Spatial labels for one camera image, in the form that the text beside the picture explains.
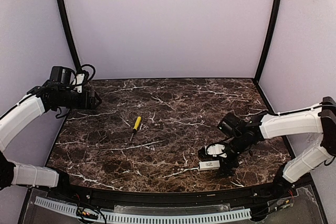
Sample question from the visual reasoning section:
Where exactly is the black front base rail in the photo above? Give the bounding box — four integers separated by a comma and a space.
44, 182, 297, 209

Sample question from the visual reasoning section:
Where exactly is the yellow handled screwdriver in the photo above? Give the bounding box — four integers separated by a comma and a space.
130, 116, 142, 141

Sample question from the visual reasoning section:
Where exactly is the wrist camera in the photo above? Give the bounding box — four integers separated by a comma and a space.
205, 144, 227, 158
72, 73, 85, 93

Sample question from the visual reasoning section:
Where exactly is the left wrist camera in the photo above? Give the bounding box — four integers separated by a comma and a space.
72, 73, 85, 93

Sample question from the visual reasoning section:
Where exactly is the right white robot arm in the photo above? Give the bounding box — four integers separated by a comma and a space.
198, 97, 335, 197

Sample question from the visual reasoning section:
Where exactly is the right black frame post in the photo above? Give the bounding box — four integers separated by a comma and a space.
254, 0, 281, 83

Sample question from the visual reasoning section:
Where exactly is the white remote control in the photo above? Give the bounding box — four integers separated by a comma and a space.
198, 160, 220, 172

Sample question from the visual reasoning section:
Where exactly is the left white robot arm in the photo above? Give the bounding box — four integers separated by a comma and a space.
1, 64, 102, 189

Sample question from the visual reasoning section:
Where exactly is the left black frame post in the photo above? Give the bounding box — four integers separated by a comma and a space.
56, 0, 81, 70

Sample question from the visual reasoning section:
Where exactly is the white slotted cable duct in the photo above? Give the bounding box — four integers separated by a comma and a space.
34, 196, 251, 223

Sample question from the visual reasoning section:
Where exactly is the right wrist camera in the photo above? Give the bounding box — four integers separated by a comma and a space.
205, 144, 227, 158

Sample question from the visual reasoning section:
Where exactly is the black frame post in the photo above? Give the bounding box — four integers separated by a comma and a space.
254, 0, 281, 83
56, 0, 81, 70

